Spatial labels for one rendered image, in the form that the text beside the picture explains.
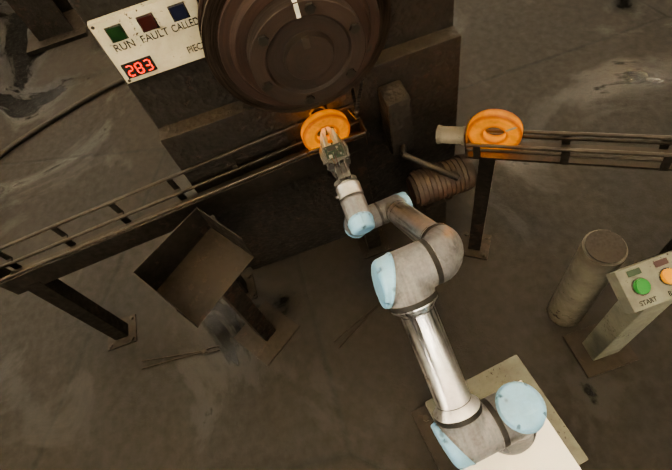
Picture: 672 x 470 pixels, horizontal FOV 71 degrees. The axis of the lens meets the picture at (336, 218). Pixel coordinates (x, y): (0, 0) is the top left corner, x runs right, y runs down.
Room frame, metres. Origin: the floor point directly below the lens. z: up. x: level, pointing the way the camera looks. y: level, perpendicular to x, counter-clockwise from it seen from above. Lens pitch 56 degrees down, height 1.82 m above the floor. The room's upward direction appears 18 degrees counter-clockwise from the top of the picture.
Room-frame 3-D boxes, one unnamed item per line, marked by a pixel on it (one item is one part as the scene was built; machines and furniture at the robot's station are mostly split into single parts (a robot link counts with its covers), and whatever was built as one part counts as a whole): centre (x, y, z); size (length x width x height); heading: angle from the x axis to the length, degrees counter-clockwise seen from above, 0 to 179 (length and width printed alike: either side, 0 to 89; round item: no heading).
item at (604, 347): (0.34, -0.76, 0.31); 0.24 x 0.16 x 0.62; 92
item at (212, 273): (0.78, 0.44, 0.36); 0.26 x 0.20 x 0.72; 127
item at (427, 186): (0.92, -0.39, 0.27); 0.22 x 0.13 x 0.53; 92
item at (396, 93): (1.07, -0.29, 0.68); 0.11 x 0.08 x 0.24; 2
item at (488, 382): (0.16, -0.27, 0.28); 0.32 x 0.32 x 0.04; 9
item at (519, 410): (0.16, -0.27, 0.54); 0.13 x 0.12 x 0.14; 98
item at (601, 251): (0.49, -0.71, 0.26); 0.12 x 0.12 x 0.52
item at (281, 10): (0.95, -0.06, 1.11); 0.28 x 0.06 x 0.28; 92
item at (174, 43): (1.14, 0.29, 1.15); 0.26 x 0.02 x 0.18; 92
